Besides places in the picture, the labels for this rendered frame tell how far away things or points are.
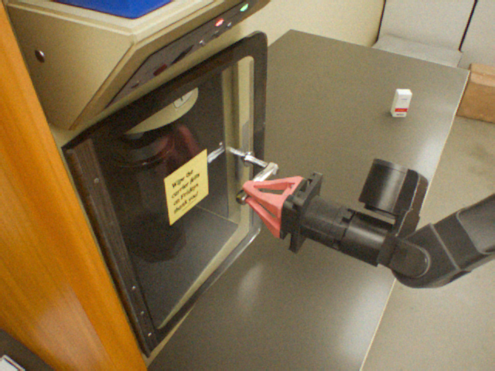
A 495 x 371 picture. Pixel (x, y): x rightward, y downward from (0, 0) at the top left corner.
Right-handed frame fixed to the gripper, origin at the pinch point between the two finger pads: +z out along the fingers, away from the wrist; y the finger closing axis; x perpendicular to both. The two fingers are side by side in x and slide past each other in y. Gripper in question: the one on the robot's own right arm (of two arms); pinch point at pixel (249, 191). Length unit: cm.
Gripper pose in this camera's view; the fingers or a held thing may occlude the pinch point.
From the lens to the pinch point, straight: 57.4
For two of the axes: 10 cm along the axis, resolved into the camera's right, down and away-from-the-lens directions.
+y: 0.0, -7.3, -6.8
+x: -5.0, 5.9, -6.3
